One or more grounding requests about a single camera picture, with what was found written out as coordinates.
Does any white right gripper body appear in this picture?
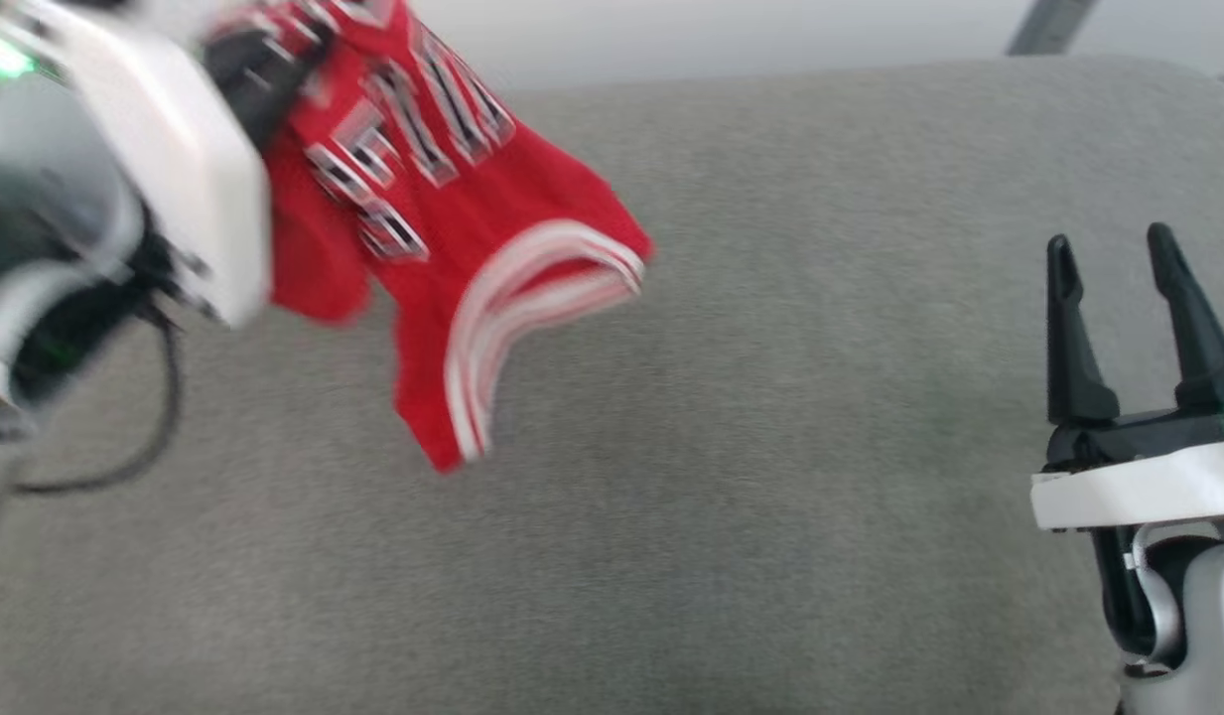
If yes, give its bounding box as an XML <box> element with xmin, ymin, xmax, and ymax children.
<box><xmin>1030</xmin><ymin>395</ymin><xmax>1224</xmax><ymax>533</ymax></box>

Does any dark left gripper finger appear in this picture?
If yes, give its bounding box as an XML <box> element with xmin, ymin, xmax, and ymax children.
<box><xmin>204</xmin><ymin>22</ymin><xmax>327</xmax><ymax>152</ymax></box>

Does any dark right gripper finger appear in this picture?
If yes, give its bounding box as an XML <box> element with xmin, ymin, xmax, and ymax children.
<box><xmin>1045</xmin><ymin>233</ymin><xmax>1121</xmax><ymax>427</ymax></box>
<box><xmin>1147</xmin><ymin>222</ymin><xmax>1224</xmax><ymax>411</ymax></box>

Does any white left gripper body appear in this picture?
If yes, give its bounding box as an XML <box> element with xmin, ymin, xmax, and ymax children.
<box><xmin>16</xmin><ymin>0</ymin><xmax>275</xmax><ymax>331</ymax></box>

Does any red basketball jersey number 23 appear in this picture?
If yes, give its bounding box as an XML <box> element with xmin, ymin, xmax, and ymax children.
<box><xmin>203</xmin><ymin>0</ymin><xmax>658</xmax><ymax>475</ymax></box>

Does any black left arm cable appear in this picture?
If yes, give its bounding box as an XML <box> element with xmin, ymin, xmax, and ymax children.
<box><xmin>14</xmin><ymin>298</ymin><xmax>188</xmax><ymax>498</ymax></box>

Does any grey metal post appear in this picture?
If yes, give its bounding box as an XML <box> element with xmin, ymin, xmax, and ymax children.
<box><xmin>1006</xmin><ymin>0</ymin><xmax>1101</xmax><ymax>57</ymax></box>

